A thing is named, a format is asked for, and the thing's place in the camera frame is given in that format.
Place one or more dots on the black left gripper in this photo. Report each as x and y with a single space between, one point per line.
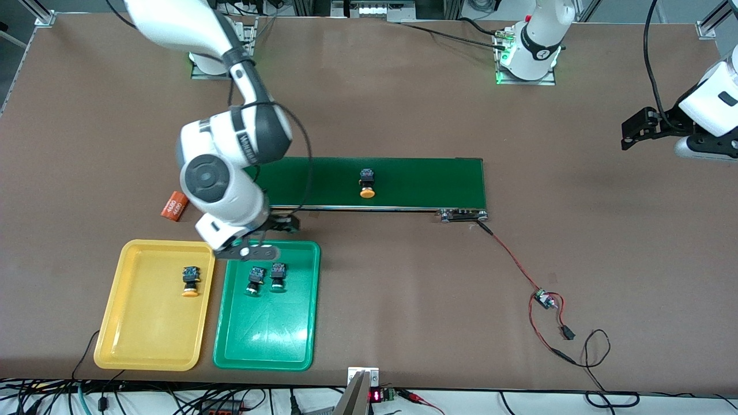
661 127

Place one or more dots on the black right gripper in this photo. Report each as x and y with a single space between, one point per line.
283 223

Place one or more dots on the green mushroom push button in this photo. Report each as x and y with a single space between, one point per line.
255 279
278 275

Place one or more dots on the yellow mushroom push button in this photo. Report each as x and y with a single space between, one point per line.
190 279
367 181

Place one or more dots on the orange printed cylinder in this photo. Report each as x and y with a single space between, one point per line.
174 206

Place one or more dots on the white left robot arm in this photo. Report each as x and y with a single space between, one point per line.
712 98

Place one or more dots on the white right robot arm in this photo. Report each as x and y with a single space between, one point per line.
213 184

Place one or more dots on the green plastic tray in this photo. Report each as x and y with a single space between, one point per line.
265 328

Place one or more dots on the green conveyor belt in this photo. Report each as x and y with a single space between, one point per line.
415 181

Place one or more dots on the yellow plastic tray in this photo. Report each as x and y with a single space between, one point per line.
153 323

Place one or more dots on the red digit display module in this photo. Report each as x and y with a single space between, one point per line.
376 396

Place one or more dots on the orange power strip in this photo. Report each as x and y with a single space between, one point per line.
222 409

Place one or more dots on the small speed controller board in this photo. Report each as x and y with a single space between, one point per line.
542 298

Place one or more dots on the red clip lead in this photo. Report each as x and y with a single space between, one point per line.
412 395

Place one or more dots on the white device with lights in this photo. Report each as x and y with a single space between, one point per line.
375 10

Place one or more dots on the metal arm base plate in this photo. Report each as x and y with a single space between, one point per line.
527 82
207 75

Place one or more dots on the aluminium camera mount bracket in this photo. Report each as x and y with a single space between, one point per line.
360 397

